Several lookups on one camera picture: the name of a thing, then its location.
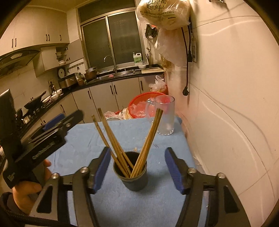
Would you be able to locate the wooden chopstick nine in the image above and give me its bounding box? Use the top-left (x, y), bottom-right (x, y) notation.
top-left (134, 109), bottom-right (164, 177)

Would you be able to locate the wooden chopstick two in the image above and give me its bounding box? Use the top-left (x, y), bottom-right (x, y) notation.
top-left (101, 115), bottom-right (134, 178)

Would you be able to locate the wooden chopstick eight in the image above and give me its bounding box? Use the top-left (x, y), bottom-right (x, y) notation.
top-left (130, 108), bottom-right (161, 178)

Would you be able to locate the wooden chopstick three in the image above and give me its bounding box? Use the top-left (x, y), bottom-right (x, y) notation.
top-left (131, 120), bottom-right (157, 178)

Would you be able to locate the kitchen faucet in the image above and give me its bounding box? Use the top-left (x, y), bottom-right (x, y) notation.
top-left (103, 54), bottom-right (118, 74)

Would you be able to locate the kitchen window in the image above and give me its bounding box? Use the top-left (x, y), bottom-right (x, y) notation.
top-left (78, 1), bottom-right (144, 70)

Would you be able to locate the person's left hand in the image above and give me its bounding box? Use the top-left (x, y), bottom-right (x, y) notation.
top-left (12, 159), bottom-right (53, 215)

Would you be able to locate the black wok pan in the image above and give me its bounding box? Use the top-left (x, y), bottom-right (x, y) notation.
top-left (24, 91), bottom-right (46, 110)

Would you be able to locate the blue towel table cover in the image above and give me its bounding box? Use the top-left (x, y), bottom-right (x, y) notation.
top-left (45, 116), bottom-right (210, 227)

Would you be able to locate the black utensil holder cup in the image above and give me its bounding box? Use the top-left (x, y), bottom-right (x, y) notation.
top-left (112, 151), bottom-right (149, 192)

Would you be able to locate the range hood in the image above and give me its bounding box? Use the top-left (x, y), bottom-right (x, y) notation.
top-left (1, 49), bottom-right (41, 76)

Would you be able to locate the clear glass mug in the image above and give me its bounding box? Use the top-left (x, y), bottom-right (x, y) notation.
top-left (145, 95), bottom-right (175, 136)

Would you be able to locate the brown cooking pot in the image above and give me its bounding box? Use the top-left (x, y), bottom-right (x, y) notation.
top-left (85, 67), bottom-right (97, 81)

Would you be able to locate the red plastic basket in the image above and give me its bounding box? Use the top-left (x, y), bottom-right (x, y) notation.
top-left (128, 92), bottom-right (171, 118)

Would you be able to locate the green detergent jug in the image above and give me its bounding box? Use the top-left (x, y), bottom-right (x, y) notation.
top-left (133, 53), bottom-right (142, 65)

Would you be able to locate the hanging bag with bread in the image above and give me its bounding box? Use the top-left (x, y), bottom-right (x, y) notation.
top-left (136, 0), bottom-right (191, 30)

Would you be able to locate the black power cable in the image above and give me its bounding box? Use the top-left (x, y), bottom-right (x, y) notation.
top-left (180, 21), bottom-right (194, 97)

